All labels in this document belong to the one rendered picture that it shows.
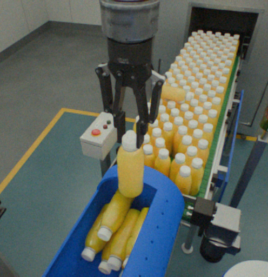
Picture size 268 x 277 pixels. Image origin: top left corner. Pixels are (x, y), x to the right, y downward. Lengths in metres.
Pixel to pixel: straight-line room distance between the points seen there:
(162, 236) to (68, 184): 1.73
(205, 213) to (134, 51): 0.69
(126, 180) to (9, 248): 1.64
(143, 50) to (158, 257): 0.48
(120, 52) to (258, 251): 1.91
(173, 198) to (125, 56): 0.46
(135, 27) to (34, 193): 2.10
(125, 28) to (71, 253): 0.64
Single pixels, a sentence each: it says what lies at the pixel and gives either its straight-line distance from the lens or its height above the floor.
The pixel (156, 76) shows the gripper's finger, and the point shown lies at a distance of 0.46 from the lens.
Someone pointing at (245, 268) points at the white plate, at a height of 1.04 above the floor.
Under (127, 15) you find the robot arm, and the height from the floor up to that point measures 1.69.
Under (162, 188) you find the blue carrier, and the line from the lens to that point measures 0.74.
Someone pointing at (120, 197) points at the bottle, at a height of 1.13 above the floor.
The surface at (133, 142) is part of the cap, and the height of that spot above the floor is 1.42.
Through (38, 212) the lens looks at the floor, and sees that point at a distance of 2.26.
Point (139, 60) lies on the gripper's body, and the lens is 0.43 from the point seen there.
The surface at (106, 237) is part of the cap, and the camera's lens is 0.79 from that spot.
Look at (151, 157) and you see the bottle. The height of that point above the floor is 1.04.
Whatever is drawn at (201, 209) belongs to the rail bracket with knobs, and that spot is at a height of 1.00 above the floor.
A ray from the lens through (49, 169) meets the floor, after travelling 2.53.
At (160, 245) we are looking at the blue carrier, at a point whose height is 1.17.
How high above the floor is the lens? 1.80
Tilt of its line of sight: 43 degrees down
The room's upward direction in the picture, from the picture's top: straight up
